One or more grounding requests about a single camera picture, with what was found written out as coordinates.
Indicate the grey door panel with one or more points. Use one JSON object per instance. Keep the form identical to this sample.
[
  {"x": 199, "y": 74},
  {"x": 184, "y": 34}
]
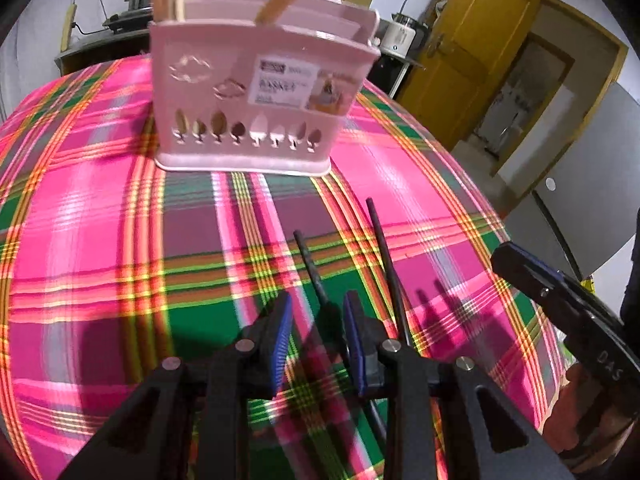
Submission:
[{"x": 585, "y": 185}]

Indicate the black chopstick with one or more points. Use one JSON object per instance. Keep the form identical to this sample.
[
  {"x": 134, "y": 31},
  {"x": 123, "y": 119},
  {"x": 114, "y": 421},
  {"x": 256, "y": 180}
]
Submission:
[
  {"x": 312, "y": 275},
  {"x": 387, "y": 270}
]

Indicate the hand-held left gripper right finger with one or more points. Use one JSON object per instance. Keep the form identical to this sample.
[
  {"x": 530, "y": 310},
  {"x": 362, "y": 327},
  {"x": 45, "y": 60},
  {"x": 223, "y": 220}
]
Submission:
[{"x": 354, "y": 350}]

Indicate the person's right hand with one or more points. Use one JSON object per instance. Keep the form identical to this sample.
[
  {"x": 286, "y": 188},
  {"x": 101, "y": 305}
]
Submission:
[{"x": 600, "y": 410}]

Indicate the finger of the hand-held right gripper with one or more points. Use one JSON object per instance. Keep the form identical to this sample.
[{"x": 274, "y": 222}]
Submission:
[{"x": 530, "y": 280}]

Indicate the pink plastic utensil basket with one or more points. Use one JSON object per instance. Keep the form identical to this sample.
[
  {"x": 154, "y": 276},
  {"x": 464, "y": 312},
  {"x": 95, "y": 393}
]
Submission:
[{"x": 240, "y": 110}]

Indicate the pink plaid tablecloth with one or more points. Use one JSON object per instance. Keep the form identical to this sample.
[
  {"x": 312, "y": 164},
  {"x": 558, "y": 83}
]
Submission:
[{"x": 125, "y": 235}]

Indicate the white electric kettle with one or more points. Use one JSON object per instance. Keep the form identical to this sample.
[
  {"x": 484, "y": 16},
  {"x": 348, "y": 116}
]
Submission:
[{"x": 400, "y": 35}]

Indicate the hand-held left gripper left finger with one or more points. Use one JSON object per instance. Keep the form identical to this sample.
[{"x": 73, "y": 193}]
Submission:
[{"x": 281, "y": 345}]

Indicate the yellow wooden door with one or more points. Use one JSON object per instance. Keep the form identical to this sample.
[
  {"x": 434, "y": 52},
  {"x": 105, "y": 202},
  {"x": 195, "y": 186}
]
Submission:
[{"x": 475, "y": 45}]

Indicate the yellow door frame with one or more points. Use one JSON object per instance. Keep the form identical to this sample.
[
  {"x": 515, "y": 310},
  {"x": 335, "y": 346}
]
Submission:
[{"x": 607, "y": 35}]

